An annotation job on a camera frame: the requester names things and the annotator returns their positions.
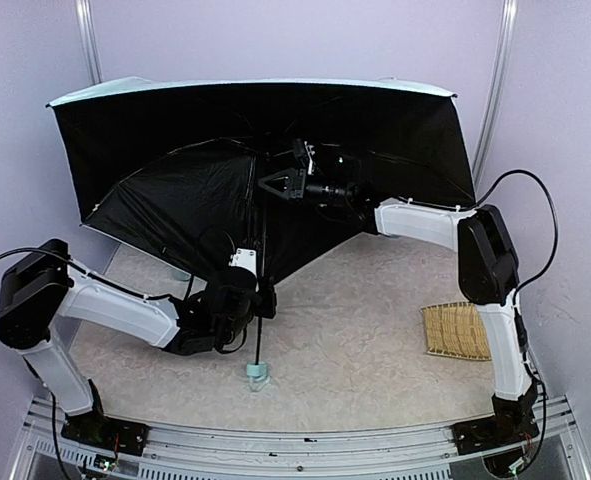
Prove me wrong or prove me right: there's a mint green black umbrella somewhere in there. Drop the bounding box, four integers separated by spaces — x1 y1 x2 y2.
44 76 477 394

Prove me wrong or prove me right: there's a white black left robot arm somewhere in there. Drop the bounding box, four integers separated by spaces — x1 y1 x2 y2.
0 239 277 417

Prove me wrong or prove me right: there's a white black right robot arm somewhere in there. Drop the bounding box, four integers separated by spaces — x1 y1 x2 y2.
258 167 538 405

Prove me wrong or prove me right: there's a light blue ceramic mug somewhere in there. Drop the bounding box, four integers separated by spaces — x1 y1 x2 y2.
171 269 192 282

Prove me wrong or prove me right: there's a woven bamboo tray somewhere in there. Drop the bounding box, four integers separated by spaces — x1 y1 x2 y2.
420 302 491 362

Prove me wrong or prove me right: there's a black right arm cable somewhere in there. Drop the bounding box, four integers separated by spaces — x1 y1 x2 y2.
474 169 559 301

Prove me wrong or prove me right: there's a grey aluminium left post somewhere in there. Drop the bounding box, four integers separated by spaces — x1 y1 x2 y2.
75 0 102 85

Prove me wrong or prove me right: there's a grey aluminium frame post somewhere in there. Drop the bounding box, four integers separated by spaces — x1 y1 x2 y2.
472 0 519 186

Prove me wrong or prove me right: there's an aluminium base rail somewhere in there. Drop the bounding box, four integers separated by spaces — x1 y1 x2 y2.
2 397 591 479

